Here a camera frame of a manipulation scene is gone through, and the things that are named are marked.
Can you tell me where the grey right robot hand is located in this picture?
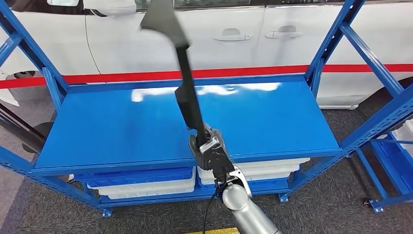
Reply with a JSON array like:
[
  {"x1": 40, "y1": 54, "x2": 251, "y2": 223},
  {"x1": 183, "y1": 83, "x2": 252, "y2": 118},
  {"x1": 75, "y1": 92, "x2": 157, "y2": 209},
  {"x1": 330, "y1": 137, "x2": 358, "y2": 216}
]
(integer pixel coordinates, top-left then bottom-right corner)
[{"x1": 188, "y1": 124, "x2": 225, "y2": 161}]

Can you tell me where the white car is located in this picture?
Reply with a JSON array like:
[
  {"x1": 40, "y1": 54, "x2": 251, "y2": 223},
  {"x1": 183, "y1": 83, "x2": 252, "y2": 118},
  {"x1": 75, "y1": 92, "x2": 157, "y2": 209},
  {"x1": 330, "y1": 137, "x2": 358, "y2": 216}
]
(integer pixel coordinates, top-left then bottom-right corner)
[{"x1": 0, "y1": 0, "x2": 413, "y2": 111}]

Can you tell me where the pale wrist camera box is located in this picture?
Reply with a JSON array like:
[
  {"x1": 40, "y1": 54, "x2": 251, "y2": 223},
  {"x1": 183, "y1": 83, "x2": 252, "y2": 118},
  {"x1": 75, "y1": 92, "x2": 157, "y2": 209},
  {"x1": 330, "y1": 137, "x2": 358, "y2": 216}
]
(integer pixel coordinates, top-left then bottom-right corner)
[{"x1": 196, "y1": 137, "x2": 236, "y2": 179}]

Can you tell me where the blue metal shelf rack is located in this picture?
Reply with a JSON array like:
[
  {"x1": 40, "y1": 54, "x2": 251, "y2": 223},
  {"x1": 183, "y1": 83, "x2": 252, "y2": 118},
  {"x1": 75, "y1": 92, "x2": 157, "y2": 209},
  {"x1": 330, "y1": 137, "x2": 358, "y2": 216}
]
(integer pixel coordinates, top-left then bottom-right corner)
[
  {"x1": 355, "y1": 129, "x2": 413, "y2": 213},
  {"x1": 0, "y1": 0, "x2": 413, "y2": 217}
]

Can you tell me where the yellow floor tape square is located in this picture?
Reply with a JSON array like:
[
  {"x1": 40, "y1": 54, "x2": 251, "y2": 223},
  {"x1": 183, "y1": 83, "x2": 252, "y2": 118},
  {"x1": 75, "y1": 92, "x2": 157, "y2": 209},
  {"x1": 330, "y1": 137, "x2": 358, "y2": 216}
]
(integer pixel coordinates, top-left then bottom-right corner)
[{"x1": 183, "y1": 227, "x2": 241, "y2": 234}]

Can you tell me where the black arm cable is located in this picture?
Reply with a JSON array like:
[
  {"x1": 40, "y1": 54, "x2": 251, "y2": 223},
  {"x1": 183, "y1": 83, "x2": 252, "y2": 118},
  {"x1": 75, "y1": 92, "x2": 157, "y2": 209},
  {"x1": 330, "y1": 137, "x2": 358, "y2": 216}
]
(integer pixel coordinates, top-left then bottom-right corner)
[{"x1": 202, "y1": 174, "x2": 228, "y2": 234}]

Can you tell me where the black plastic bracket part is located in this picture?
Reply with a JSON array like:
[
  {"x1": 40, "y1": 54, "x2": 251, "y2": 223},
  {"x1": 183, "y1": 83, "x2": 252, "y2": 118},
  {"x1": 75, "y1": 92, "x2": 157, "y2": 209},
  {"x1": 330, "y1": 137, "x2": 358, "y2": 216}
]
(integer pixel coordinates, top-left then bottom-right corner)
[{"x1": 139, "y1": 0, "x2": 214, "y2": 148}]

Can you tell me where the red barrier belt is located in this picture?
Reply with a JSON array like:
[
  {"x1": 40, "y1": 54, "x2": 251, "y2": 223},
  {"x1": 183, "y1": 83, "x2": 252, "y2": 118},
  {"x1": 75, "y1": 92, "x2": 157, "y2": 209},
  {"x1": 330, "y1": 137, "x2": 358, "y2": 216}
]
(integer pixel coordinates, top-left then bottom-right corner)
[{"x1": 0, "y1": 63, "x2": 413, "y2": 89}]

